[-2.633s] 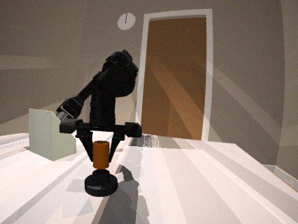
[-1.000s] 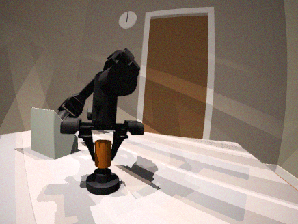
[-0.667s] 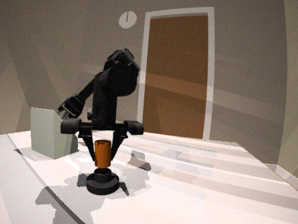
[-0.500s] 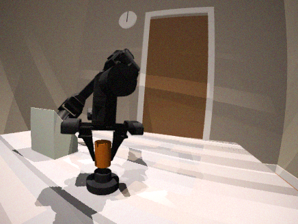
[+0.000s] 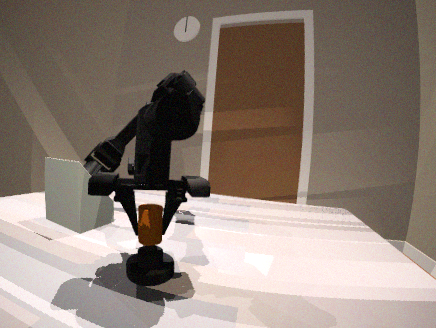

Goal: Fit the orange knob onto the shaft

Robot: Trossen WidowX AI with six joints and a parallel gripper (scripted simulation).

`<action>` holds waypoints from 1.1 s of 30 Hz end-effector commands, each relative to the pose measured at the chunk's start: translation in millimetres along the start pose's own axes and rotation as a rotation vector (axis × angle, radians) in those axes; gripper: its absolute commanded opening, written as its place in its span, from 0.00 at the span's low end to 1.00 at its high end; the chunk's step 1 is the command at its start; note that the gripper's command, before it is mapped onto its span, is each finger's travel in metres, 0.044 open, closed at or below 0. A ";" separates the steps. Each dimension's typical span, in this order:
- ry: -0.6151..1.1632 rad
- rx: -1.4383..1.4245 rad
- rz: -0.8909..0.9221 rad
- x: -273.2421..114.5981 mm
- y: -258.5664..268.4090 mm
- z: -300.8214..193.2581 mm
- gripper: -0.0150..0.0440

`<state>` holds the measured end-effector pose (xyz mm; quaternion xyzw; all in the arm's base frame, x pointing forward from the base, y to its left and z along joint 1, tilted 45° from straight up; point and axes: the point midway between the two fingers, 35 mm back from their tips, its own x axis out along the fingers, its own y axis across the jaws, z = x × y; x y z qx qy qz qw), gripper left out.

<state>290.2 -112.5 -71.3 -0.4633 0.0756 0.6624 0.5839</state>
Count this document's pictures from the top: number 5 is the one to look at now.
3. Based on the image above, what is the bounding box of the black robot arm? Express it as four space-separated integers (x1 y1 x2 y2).
83 70 205 176

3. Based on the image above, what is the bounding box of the dark grey stepped pedestal with shaft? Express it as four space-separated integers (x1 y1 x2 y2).
126 245 175 286

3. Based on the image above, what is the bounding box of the orange knob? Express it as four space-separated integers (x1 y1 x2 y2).
138 203 163 246

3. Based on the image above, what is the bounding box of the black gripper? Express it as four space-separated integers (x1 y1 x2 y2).
88 140 211 236

